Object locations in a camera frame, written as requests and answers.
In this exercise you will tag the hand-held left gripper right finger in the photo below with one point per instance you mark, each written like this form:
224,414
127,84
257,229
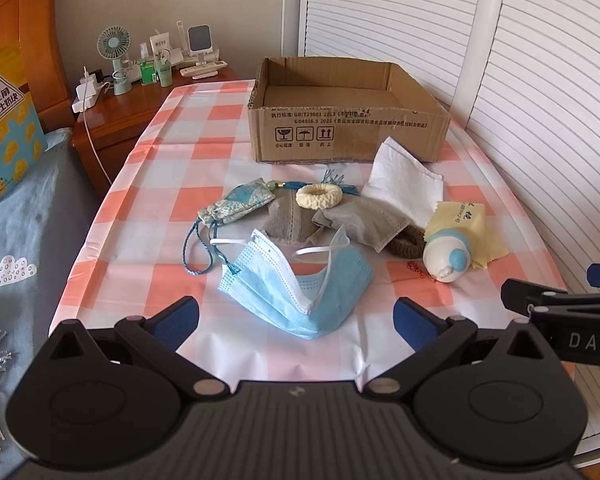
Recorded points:
411,321

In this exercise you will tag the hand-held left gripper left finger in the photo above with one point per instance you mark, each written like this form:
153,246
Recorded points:
180,319

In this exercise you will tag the white and blue round toy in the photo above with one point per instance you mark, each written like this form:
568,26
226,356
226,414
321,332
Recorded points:
440,252

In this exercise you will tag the yellow cleaning cloth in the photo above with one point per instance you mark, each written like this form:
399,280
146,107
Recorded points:
480,230

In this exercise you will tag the blue face mask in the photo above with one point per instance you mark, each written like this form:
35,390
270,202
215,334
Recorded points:
340,280

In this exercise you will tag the grey mask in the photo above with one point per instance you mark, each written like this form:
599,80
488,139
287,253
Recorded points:
365,222

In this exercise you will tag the white cloth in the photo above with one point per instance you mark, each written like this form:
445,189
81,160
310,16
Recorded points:
400,180

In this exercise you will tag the brown cardboard box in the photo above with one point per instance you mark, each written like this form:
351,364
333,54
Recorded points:
340,135

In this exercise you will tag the brown scrunchie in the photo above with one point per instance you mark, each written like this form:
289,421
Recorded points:
411,243

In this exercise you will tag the teal tassel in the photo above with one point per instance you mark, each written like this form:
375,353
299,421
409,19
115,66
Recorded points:
351,191

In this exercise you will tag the grey lace-patterned cloth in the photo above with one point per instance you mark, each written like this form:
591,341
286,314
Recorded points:
285,220

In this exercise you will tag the pink and white checked tablecloth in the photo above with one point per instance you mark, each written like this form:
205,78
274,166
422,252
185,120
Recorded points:
155,160

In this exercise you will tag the cream scrunchie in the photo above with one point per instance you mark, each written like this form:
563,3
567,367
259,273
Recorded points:
305,198

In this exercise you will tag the white louvered door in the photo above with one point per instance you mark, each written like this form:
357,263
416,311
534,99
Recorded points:
555,110
380,10

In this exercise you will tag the blue printed bed sheet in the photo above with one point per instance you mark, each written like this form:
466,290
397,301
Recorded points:
25,240

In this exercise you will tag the wooden nightstand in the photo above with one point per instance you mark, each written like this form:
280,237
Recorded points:
125,115

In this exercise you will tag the white power strip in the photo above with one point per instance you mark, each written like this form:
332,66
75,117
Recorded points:
87,103

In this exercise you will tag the yellow and blue paper bag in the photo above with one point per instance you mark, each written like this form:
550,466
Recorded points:
10,150

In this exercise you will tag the pale green bottle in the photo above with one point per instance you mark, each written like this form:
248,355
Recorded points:
164,72

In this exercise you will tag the white charger plug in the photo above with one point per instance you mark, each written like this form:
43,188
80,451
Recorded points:
87,89

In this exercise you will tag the green sanitizer bottle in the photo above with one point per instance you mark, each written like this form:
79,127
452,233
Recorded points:
147,72

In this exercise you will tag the white remote control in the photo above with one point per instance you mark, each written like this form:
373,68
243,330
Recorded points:
205,66

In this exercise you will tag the black adapter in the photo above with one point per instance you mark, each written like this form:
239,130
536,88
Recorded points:
98,76

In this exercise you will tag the white carton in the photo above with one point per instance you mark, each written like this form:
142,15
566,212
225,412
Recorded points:
159,42

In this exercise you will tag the white stand with grey screen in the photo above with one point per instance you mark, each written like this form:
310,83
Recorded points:
199,39

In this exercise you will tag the green desk fan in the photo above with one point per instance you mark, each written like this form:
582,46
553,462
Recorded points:
113,42

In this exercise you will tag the wooden headboard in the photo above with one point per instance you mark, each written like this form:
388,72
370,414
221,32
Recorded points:
45,20

